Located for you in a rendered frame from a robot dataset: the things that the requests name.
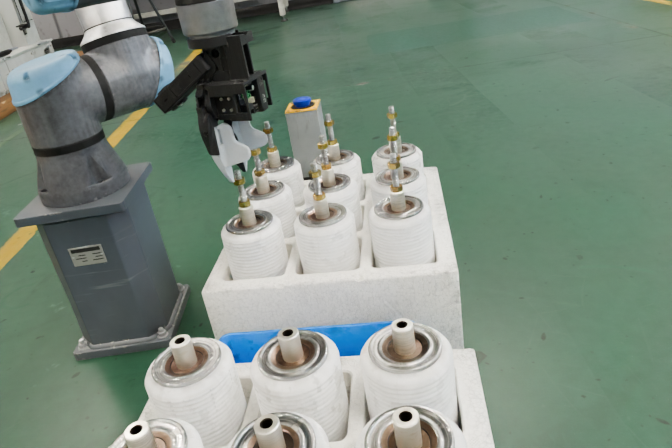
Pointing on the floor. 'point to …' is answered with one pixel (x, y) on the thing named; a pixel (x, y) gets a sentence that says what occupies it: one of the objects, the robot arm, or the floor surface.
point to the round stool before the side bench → (157, 15)
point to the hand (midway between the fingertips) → (232, 168)
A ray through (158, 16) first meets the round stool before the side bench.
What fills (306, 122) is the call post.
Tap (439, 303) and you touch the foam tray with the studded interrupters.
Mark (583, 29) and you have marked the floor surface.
